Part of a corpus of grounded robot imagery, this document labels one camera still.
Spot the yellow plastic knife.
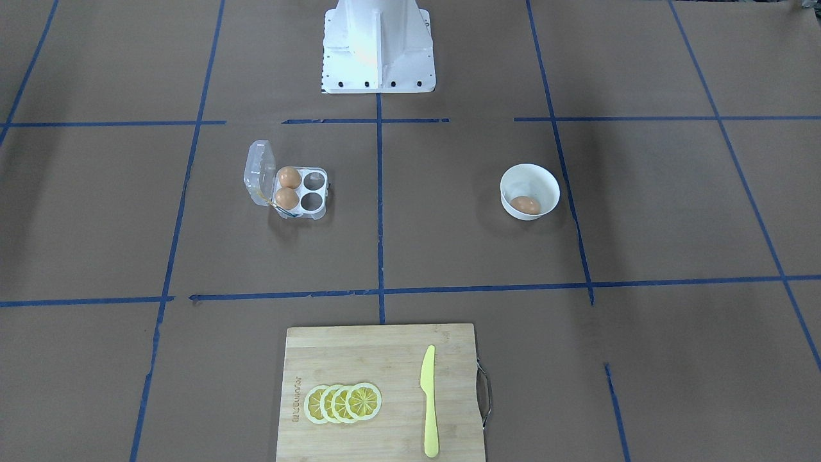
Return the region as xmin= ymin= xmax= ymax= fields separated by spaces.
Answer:
xmin=419 ymin=345 xmax=439 ymax=459

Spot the lemon slice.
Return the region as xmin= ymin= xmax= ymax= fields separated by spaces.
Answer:
xmin=319 ymin=385 xmax=341 ymax=424
xmin=347 ymin=382 xmax=382 ymax=422
xmin=303 ymin=385 xmax=328 ymax=425
xmin=331 ymin=386 xmax=355 ymax=424

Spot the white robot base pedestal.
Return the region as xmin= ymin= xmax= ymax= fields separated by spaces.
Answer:
xmin=321 ymin=1 xmax=437 ymax=94

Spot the brown egg rear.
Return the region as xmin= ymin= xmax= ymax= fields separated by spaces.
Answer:
xmin=276 ymin=166 xmax=302 ymax=190

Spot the white bowl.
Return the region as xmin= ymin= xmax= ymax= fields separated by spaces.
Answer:
xmin=499 ymin=164 xmax=562 ymax=221

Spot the brown egg front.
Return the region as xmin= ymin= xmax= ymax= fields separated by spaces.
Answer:
xmin=273 ymin=187 xmax=300 ymax=210

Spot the bamboo cutting board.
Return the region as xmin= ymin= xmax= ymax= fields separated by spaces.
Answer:
xmin=275 ymin=323 xmax=486 ymax=461

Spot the brown egg from bowl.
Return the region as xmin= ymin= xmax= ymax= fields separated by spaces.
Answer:
xmin=511 ymin=196 xmax=541 ymax=216

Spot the clear plastic egg box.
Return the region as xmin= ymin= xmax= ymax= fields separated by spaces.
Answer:
xmin=243 ymin=140 xmax=330 ymax=220

